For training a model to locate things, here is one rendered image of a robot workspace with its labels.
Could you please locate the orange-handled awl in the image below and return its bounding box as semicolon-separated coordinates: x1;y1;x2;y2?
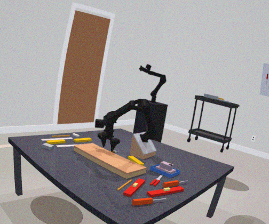
132;198;162;206
163;180;186;188

